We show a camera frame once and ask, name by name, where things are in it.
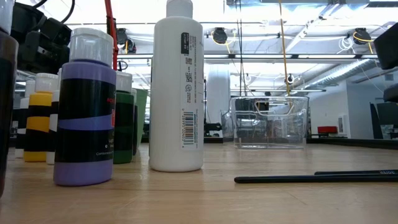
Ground white building column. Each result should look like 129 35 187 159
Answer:
204 63 231 138

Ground black ceiling cable reel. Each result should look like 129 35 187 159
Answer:
116 27 137 54
212 27 229 45
353 27 373 43

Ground black background furniture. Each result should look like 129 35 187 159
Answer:
369 101 398 140

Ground green plastic cup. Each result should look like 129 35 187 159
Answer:
134 88 149 147

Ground small brown paint bottle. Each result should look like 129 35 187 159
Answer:
0 0 19 200

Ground red desk lamp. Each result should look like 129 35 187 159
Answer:
104 0 120 72

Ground large white paint bottle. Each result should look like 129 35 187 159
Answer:
148 0 205 173

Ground small purple paint bottle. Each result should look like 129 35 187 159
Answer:
52 27 118 187

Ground small dark green paint bottle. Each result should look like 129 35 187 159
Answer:
112 70 135 165

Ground long ceiling light bar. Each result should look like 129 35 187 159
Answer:
116 53 379 60

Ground small white paint bottle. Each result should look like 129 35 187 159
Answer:
45 68 63 165
14 80 35 159

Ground background robot arms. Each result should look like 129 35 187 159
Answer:
204 122 223 138

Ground silver ventilation duct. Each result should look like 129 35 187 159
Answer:
298 58 382 91

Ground red padded stool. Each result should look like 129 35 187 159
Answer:
317 125 339 135

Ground small black paint bottle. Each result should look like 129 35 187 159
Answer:
131 88 139 156

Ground small yellow paint bottle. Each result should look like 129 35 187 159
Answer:
23 73 59 163

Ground long yellow cable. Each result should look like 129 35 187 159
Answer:
277 0 295 98

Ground clear plastic bin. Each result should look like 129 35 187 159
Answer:
220 95 310 150

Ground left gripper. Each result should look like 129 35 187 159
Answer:
19 18 72 74

